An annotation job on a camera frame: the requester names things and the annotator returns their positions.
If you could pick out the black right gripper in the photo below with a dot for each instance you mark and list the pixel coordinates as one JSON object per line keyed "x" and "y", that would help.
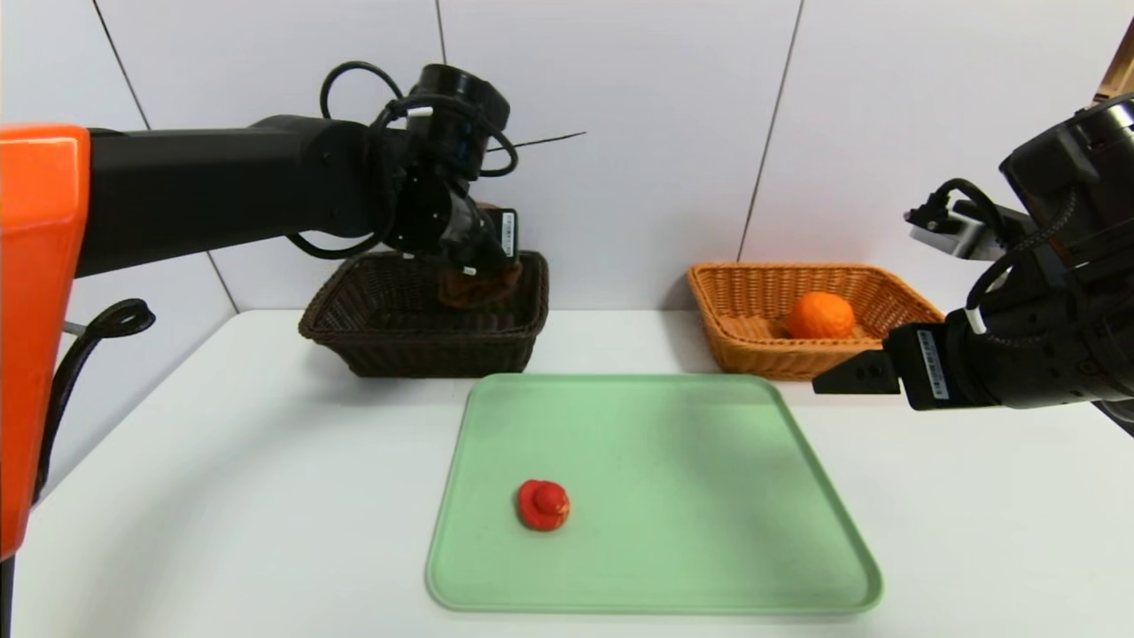
{"x": 927, "y": 365}

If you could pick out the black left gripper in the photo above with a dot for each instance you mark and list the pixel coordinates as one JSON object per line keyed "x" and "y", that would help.
{"x": 503, "y": 235}

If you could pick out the orange fruit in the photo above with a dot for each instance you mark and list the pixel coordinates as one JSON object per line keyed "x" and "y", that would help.
{"x": 820, "y": 316}

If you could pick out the red rubber duck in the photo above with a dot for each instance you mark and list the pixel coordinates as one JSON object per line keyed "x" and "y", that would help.
{"x": 542, "y": 506}

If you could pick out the orange wicker basket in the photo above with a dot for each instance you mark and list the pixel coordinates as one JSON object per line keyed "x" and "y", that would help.
{"x": 753, "y": 346}

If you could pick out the dark brown wicker basket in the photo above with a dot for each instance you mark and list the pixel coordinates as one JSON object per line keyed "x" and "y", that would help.
{"x": 399, "y": 350}

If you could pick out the light green plastic tray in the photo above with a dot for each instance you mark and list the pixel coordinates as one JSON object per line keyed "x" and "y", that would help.
{"x": 647, "y": 532}

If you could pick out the wooden shelf cabinet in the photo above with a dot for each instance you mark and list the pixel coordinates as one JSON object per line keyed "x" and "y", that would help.
{"x": 1116, "y": 80}

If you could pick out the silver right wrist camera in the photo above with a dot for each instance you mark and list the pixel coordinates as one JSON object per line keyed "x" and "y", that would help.
{"x": 948, "y": 232}

